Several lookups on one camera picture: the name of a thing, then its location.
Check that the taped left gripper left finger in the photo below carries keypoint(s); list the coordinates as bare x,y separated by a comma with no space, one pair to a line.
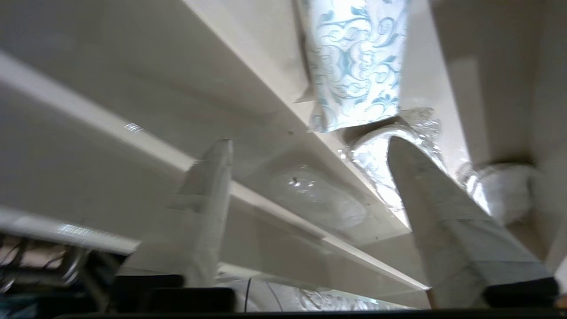
199,221

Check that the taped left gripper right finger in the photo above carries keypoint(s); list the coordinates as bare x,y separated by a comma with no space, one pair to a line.
456,248

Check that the white glossy drawer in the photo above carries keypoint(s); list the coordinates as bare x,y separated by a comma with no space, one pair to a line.
133,88

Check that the blue patterned tissue pack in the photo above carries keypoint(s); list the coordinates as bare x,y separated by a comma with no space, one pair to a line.
354,66

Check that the white slippers in plastic bag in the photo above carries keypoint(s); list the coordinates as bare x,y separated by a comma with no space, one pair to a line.
505,195
376,159

